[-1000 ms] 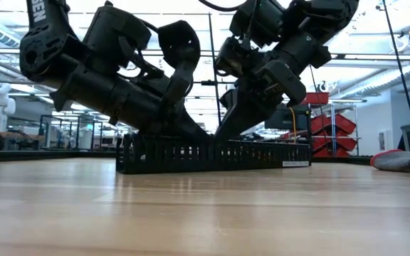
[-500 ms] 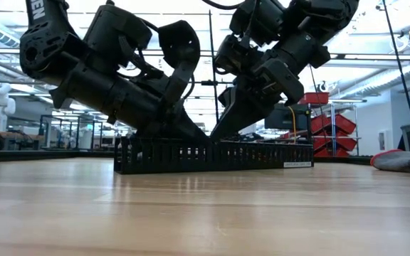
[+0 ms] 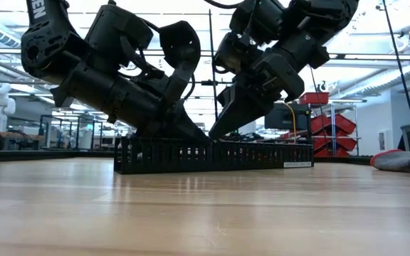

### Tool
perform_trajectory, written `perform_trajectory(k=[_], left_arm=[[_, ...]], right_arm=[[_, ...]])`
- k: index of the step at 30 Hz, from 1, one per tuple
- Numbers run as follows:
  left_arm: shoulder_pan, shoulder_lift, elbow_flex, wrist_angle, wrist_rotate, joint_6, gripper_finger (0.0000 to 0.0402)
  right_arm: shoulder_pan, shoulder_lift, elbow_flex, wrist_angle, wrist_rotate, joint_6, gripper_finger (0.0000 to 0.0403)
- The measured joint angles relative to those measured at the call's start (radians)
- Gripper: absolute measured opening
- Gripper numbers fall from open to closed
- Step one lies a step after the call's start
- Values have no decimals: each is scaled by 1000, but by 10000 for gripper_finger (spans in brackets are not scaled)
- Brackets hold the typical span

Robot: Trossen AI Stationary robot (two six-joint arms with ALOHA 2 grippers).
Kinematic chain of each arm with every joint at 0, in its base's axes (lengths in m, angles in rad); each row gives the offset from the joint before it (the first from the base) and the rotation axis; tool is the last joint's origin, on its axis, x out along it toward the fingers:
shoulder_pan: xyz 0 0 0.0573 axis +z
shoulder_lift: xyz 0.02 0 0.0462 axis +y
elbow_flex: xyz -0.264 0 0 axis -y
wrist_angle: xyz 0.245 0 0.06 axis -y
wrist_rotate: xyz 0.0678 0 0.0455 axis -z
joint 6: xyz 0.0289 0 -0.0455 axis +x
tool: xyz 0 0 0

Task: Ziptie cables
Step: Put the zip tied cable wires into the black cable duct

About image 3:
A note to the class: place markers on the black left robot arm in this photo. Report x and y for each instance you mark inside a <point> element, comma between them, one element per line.
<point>84,81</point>

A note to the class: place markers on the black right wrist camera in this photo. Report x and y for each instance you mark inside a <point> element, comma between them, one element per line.
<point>233,53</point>

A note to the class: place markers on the silver ventilation duct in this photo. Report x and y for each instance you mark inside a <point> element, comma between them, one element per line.
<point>386,80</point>
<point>2,35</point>

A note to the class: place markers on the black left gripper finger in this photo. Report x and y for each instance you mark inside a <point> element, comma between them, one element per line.
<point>196,133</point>

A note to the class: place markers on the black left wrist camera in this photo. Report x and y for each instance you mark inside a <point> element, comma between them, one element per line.
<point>182,46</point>

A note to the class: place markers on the grey and red cloth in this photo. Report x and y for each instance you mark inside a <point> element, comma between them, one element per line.
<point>393,161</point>

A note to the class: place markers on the metal storage rack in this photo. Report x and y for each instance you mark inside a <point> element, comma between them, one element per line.
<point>333,128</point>

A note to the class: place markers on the black workstation frame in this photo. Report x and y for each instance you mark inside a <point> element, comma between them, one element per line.
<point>41,128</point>

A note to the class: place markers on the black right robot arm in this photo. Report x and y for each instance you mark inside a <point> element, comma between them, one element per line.
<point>319,21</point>

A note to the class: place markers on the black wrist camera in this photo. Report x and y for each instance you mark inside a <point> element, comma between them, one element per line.
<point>182,46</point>
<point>233,53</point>

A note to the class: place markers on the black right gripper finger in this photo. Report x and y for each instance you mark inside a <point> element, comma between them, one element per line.
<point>224,97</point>
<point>240,113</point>

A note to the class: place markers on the black background robot arm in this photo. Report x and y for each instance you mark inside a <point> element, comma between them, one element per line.
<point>242,136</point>

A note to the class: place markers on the red storage box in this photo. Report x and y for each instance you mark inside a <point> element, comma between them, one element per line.
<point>313,97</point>

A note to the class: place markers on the red storage bin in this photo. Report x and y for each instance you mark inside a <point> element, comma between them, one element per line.
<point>333,153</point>
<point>344,143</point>
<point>340,124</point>

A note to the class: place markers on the black monitor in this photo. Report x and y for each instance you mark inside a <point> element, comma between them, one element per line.
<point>283,117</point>

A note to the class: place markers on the black aluminium table frame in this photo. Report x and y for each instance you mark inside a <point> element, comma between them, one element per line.
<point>30,155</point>

